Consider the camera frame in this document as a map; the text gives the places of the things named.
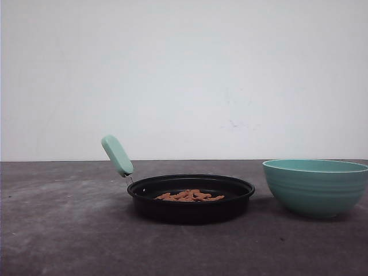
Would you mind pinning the brown beef cubes pile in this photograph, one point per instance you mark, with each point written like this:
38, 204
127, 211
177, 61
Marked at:
193, 195

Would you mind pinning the black pan with green handle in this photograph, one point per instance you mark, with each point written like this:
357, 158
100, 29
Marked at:
143, 192

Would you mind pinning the teal ceramic bowl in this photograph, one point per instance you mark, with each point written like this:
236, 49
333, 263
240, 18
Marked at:
316, 188

